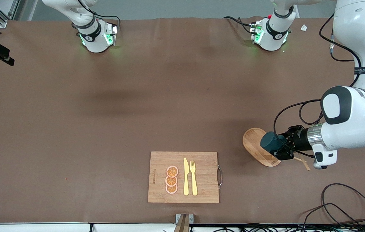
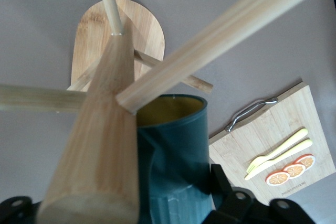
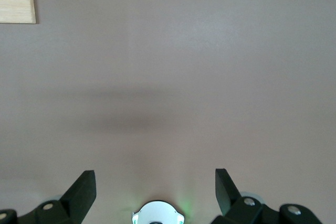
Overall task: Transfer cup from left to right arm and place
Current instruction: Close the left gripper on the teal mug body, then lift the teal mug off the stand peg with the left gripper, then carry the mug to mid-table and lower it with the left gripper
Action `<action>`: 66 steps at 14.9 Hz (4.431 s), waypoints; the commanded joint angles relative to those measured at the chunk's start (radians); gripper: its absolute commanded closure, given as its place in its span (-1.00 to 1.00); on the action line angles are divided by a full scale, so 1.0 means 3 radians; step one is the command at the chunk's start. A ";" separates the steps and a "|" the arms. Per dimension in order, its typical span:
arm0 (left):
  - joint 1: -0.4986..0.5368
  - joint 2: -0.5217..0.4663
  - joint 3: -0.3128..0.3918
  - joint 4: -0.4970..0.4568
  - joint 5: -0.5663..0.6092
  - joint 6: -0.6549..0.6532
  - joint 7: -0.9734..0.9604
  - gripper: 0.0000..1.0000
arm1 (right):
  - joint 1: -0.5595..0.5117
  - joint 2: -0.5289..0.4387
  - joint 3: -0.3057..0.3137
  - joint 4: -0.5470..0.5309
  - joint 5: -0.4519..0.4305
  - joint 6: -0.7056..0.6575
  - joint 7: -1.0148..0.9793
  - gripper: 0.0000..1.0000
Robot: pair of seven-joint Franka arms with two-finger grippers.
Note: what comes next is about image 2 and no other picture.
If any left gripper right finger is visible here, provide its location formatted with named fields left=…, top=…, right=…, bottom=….
left=202, top=163, right=320, bottom=224

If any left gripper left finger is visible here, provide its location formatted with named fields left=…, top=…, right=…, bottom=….
left=0, top=195, right=40, bottom=224

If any teal cup yellow inside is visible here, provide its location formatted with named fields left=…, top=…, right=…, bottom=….
left=135, top=93, right=214, bottom=224

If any yellow plastic fork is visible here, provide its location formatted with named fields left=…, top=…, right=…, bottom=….
left=246, top=128, right=309, bottom=174

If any yellow plastic knife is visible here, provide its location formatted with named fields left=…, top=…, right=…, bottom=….
left=244, top=139, right=313, bottom=182

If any wooden mug tree stand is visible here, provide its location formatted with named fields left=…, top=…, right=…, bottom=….
left=0, top=0, right=336, bottom=224

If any brown table mat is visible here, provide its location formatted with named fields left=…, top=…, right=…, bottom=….
left=0, top=0, right=336, bottom=224

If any bamboo cutting board metal handle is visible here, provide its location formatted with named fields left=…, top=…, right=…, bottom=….
left=208, top=81, right=336, bottom=210

